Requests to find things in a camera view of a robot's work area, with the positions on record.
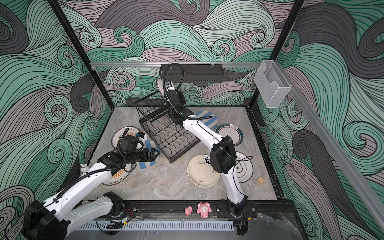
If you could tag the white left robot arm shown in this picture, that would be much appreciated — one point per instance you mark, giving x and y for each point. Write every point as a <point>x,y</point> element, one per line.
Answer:
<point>59,215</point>

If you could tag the white slotted cable duct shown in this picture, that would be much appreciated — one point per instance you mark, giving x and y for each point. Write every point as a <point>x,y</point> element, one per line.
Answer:
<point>182,225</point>

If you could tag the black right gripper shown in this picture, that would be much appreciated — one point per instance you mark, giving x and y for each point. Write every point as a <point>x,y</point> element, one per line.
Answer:
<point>184,97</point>

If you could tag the white green line plate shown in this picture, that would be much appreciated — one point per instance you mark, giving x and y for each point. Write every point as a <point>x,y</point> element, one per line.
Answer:
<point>244,167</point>

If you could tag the green red rimmed white plate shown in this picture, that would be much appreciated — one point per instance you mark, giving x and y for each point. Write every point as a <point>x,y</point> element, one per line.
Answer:
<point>232,131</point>

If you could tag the black frame post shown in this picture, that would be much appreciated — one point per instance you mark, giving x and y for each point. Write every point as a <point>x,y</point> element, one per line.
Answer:
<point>55,6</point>

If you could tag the blue white striped plate left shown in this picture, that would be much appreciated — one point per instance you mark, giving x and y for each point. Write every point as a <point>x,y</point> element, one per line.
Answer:
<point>152,154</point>

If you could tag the black wire dish rack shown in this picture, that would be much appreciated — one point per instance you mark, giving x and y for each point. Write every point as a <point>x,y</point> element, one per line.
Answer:
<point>173,140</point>

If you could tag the white rabbit figurine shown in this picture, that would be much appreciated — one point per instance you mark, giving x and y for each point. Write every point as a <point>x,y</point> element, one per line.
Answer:
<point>84,169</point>

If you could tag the blue white striped plate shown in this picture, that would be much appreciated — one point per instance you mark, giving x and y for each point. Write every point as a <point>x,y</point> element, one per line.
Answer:
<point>211,123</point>
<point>152,154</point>

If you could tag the aluminium wall rail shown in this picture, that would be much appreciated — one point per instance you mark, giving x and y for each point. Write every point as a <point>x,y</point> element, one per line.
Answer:
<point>134,64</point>

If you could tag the blue white striped plate right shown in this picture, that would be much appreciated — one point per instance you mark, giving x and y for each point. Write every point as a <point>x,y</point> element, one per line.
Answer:
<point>211,123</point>

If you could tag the red character pattern plate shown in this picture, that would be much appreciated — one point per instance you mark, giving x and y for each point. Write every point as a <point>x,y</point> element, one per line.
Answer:
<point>161,87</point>

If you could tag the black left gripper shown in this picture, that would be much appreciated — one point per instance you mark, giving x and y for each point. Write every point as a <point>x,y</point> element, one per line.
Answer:
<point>148,158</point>

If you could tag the orange sunburst plate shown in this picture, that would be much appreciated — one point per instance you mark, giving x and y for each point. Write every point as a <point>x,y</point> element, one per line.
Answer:
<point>118,177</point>
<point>132,131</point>

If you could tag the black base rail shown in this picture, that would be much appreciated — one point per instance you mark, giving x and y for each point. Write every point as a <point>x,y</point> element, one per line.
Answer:
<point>220,208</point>

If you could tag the cream floral plate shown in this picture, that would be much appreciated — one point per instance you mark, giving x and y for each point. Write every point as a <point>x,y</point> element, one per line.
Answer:
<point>201,173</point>

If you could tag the large pink pig toy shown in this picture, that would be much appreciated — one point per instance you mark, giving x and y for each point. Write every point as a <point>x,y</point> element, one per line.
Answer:
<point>204,209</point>

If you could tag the small wooden block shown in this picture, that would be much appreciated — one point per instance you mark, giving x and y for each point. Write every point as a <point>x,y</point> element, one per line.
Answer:
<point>261,180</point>

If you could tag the small pink pig toy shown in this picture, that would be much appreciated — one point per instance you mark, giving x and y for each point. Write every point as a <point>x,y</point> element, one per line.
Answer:
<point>188,210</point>

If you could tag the orange sunburst plate upper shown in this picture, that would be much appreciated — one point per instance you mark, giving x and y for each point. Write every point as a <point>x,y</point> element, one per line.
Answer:
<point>132,131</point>

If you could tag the clear plastic wall holder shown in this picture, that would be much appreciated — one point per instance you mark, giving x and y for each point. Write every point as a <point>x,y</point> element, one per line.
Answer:
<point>272,83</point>

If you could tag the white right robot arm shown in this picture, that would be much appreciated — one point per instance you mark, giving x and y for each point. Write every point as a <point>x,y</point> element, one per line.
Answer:
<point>223,156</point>

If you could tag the orange sunburst plate lower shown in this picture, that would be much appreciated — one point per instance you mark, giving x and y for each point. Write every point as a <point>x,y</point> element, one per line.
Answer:
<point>118,177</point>

